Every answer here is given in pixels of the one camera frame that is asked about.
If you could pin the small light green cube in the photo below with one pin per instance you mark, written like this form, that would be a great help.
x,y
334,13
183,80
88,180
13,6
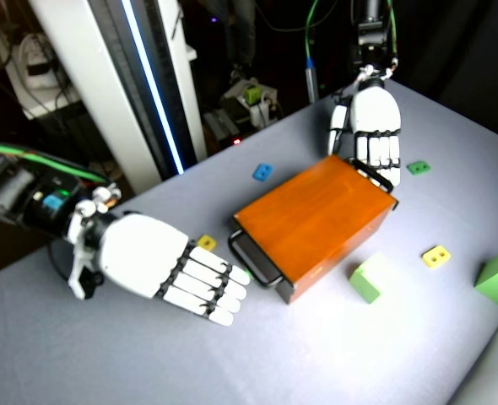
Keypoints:
x,y
365,282

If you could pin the blue two-hole block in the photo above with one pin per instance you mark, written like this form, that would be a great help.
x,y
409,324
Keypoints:
x,y
262,172

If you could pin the orange wooden box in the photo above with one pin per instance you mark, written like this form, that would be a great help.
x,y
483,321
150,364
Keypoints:
x,y
312,215

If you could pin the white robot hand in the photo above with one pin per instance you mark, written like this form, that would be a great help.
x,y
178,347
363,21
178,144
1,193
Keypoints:
x,y
375,111
139,253

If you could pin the small yellow block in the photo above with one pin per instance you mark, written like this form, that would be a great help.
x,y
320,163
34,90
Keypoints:
x,y
207,241

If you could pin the grey table cloth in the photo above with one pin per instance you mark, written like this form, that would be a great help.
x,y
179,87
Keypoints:
x,y
232,358

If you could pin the white column with blue light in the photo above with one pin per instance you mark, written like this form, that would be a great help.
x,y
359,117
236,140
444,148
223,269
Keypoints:
x,y
84,84

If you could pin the black device with red light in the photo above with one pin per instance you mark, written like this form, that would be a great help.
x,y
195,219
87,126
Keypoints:
x,y
221,126

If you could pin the green two-hole block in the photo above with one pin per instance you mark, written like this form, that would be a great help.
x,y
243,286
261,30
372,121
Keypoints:
x,y
418,168

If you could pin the yellow two-hole block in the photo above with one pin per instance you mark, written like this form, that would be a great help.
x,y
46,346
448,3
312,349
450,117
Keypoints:
x,y
436,256

